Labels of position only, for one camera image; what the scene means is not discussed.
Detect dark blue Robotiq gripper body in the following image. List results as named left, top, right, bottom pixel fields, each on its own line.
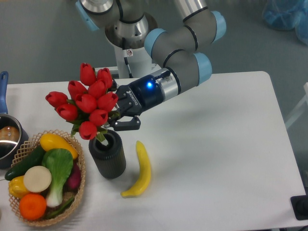
left=116, top=75, right=164, bottom=117

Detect red tulip bouquet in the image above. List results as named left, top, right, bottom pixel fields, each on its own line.
left=45, top=63, right=118, bottom=145

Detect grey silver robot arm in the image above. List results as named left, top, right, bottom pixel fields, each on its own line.
left=76, top=0, right=226, bottom=131

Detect dark grey ribbed vase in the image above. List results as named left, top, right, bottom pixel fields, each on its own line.
left=89, top=130, right=126, bottom=179

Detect yellow toy banana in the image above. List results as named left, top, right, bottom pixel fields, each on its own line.
left=121, top=141, right=152, bottom=198

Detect yellow toy squash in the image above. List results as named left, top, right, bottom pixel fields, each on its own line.
left=39, top=133, right=78, bottom=160

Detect green toy bok choy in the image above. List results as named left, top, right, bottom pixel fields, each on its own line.
left=42, top=148, right=73, bottom=207

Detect purple toy sweet potato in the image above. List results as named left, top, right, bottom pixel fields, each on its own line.
left=66, top=162, right=81, bottom=190

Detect green toy chili pepper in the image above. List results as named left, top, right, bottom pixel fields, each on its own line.
left=45, top=197, right=75, bottom=219

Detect dark green toy cucumber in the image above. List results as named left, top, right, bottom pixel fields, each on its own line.
left=4, top=145, right=46, bottom=181

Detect round white radish slice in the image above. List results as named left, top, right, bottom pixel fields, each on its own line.
left=23, top=166, right=51, bottom=193

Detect orange toy tangerine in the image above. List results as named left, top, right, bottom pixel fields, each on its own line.
left=19, top=193, right=47, bottom=220

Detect yellow toy bell pepper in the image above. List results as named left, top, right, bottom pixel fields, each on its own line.
left=9, top=176, right=30, bottom=199

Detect blue plastic bag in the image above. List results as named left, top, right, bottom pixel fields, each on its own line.
left=262, top=0, right=308, bottom=45

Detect black device at table edge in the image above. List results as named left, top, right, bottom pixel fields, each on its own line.
left=290, top=195, right=308, bottom=220

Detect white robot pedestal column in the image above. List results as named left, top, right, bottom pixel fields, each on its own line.
left=91, top=12, right=162, bottom=79

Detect blue saucepan with handle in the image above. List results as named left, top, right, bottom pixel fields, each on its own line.
left=0, top=71, right=28, bottom=169

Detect white metal frame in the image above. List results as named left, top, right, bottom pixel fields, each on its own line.
left=284, top=82, right=308, bottom=129

